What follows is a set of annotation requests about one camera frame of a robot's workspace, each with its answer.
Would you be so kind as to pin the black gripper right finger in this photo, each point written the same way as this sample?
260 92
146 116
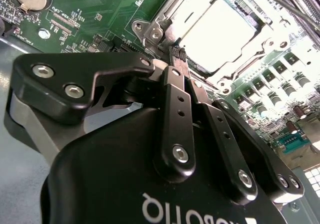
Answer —
225 138

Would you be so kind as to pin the metal socket cover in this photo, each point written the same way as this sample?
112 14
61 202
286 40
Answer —
275 49

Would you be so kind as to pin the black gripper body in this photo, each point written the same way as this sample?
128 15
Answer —
112 171

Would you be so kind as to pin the silver green CPU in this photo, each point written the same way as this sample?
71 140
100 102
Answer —
220 33

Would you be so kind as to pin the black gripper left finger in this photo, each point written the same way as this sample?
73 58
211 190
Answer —
75 68

